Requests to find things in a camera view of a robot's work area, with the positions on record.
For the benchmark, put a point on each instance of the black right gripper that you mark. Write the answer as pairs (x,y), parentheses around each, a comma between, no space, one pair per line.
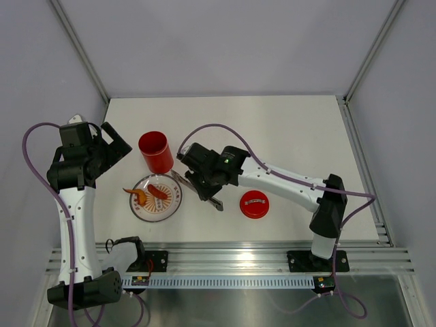
(204,193)

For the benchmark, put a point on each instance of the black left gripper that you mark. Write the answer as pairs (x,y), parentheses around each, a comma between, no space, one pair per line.
(116,150)

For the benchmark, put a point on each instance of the stainless steel tongs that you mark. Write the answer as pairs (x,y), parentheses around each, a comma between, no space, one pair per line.
(217,204)

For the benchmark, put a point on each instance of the red grilled sausage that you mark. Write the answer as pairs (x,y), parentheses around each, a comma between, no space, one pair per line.
(157,193)

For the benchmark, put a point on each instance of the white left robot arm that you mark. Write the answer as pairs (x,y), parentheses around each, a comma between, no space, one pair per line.
(84,281)

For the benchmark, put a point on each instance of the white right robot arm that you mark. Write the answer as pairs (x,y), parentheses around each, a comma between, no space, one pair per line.
(325,199)

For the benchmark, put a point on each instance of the red cylindrical lunch container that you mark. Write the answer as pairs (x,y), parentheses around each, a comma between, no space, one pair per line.
(155,150)

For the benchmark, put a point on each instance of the white plate with red print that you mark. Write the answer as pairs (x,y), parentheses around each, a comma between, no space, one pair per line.
(156,210)

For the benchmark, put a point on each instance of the red round lid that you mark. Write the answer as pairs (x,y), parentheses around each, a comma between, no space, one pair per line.
(254,204)

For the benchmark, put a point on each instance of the orange fried chicken wing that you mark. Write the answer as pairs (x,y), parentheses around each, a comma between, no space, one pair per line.
(140,196)

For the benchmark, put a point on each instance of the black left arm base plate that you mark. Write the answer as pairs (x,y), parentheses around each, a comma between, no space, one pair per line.
(157,261)

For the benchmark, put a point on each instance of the white slotted cable duct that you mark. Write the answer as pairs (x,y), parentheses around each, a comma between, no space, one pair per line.
(218,282)

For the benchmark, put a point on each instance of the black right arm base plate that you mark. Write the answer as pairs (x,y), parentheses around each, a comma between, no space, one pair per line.
(302,261)

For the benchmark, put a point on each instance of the aluminium right side rail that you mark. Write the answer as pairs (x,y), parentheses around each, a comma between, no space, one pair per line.
(386,239)

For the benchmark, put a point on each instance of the aluminium rail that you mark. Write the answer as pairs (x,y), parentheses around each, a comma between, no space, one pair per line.
(269,258)
(386,239)

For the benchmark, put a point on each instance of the aluminium front rail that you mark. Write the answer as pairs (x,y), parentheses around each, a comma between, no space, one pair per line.
(269,258)

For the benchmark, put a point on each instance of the aluminium right frame post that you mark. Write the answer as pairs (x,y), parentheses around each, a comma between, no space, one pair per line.
(375,47)

